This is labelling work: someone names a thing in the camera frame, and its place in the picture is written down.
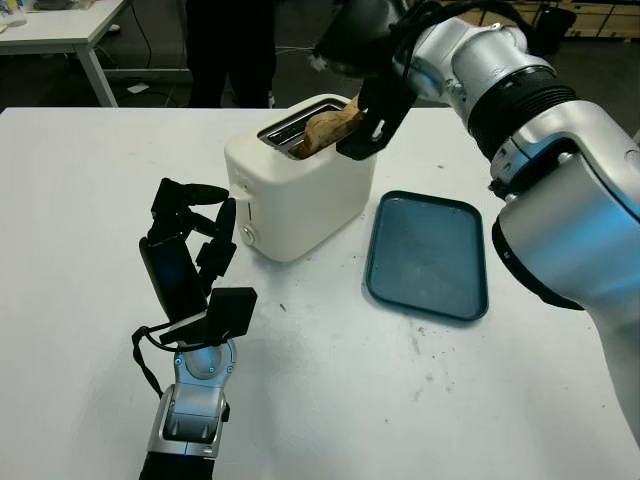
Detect white side table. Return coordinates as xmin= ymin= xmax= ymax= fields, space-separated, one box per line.
xmin=0 ymin=0 xmax=194 ymax=109

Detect stacked wooden crates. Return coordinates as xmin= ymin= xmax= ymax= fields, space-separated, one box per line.
xmin=562 ymin=0 xmax=640 ymax=39

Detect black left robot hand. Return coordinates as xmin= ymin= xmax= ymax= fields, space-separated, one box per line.
xmin=138 ymin=177 xmax=238 ymax=327

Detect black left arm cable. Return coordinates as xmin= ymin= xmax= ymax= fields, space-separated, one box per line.
xmin=131 ymin=324 xmax=177 ymax=400

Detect person in dark clothes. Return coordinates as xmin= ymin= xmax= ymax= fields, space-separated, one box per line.
xmin=184 ymin=0 xmax=279 ymax=109

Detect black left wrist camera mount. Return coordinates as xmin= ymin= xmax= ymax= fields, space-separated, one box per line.
xmin=158 ymin=286 xmax=258 ymax=348

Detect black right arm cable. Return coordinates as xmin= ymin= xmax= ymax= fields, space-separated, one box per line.
xmin=389 ymin=0 xmax=544 ymax=84

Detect white two-slot toaster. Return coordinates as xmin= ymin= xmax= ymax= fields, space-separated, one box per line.
xmin=223 ymin=93 xmax=378 ymax=264

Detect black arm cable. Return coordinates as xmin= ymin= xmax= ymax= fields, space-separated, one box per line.
xmin=389 ymin=0 xmax=544 ymax=84
xmin=131 ymin=324 xmax=177 ymax=400

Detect black trash bin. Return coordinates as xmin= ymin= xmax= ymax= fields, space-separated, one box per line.
xmin=537 ymin=7 xmax=578 ymax=54

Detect slice of brown bread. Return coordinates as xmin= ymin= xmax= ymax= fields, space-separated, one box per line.
xmin=299 ymin=94 xmax=369 ymax=161

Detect blue plastic tray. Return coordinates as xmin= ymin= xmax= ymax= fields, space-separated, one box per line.
xmin=360 ymin=189 xmax=490 ymax=327

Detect printed drinking cup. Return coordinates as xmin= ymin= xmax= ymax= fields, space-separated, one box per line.
xmin=0 ymin=0 xmax=27 ymax=29

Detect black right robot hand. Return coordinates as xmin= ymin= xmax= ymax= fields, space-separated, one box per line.
xmin=309 ymin=0 xmax=402 ymax=80

